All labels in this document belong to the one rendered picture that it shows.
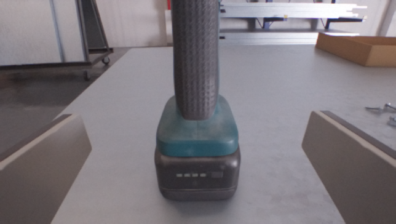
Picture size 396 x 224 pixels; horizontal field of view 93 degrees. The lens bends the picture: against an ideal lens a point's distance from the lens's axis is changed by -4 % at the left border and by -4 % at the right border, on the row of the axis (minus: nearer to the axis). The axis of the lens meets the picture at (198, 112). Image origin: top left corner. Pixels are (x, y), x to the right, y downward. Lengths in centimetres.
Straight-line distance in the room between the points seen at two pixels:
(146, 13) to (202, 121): 468
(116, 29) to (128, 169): 483
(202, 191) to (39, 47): 278
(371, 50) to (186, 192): 65
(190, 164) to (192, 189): 3
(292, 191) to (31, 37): 288
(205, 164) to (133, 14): 476
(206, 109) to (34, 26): 279
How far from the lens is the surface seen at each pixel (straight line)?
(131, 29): 491
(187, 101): 15
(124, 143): 27
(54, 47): 279
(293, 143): 27
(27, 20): 295
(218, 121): 16
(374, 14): 628
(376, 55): 75
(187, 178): 17
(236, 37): 374
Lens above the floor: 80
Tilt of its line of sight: 28 degrees down
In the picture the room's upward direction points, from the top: 1 degrees counter-clockwise
